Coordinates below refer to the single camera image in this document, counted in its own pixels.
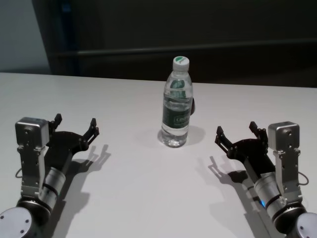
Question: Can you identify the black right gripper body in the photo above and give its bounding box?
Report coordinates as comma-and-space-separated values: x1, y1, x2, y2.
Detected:
230, 138, 276, 179

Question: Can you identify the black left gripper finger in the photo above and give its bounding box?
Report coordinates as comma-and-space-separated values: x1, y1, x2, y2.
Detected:
48, 114, 62, 136
82, 118, 100, 147

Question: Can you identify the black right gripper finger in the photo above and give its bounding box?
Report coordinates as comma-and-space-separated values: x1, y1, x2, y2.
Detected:
214, 125, 236, 156
249, 121, 269, 149

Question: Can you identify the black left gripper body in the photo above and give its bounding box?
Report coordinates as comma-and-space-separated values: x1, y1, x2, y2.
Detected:
46, 130, 89, 172

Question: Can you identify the clear water bottle green label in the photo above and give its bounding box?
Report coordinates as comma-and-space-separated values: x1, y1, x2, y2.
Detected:
160, 56, 194, 148

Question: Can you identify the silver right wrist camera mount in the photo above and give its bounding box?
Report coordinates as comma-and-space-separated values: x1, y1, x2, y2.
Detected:
268, 121, 302, 199

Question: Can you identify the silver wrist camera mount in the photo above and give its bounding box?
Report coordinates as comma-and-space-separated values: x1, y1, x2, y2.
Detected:
268, 121, 302, 199
15, 117, 49, 199

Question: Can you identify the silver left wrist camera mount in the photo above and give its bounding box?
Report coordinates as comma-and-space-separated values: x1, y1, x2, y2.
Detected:
15, 117, 49, 199

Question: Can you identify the thin right arm cable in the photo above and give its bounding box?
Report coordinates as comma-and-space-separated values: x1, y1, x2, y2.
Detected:
298, 171, 310, 186

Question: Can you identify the blue upright metal post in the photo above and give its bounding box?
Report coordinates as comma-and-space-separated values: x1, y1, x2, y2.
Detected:
60, 0, 75, 74

